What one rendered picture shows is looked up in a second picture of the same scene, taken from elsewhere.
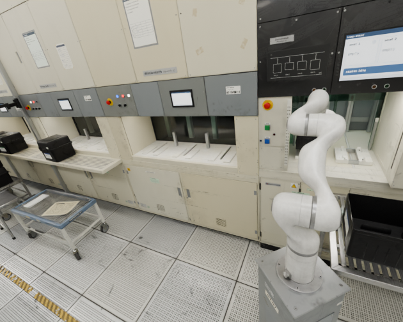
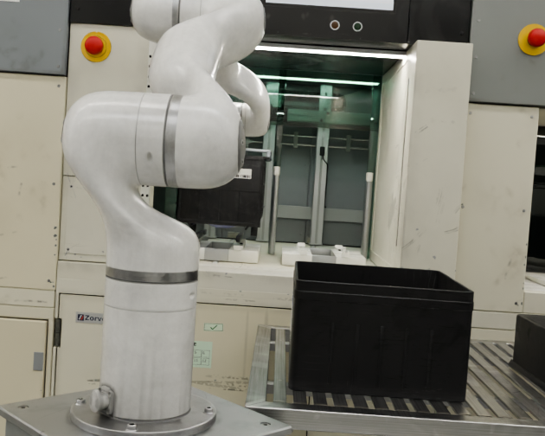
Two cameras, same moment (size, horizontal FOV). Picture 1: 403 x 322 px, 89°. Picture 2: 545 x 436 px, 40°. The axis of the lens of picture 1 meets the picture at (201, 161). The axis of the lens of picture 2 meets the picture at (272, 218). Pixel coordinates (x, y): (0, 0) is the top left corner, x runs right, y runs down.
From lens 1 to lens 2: 0.70 m
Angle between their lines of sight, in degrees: 37
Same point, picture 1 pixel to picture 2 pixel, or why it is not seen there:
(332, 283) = (241, 423)
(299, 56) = not seen: outside the picture
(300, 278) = (144, 391)
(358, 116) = (342, 208)
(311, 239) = (172, 226)
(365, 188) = not seen: hidden behind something
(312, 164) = (182, 46)
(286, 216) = (102, 129)
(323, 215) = (197, 112)
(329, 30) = not seen: outside the picture
